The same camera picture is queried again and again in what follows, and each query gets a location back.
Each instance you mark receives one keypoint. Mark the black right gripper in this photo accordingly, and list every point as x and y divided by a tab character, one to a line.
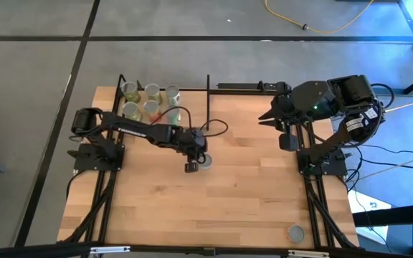
285	102

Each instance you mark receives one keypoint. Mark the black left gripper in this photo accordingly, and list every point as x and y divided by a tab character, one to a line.
194	143

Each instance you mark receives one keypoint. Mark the metal jar lid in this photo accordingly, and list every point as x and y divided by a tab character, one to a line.
208	163

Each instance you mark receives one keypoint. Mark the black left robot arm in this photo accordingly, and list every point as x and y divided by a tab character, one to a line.
138	130

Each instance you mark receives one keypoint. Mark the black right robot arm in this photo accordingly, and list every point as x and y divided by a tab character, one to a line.
350	89

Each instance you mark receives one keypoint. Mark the white floor sheet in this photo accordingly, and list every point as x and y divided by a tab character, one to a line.
364	202

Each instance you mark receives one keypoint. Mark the black metal beam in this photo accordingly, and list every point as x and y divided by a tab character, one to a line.
400	215

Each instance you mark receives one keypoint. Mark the black aluminium rig frame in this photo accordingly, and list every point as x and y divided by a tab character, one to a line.
238	86

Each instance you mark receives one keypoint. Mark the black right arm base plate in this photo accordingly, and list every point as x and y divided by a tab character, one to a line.
337	168

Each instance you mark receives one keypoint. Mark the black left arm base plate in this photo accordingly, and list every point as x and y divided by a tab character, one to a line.
84	159

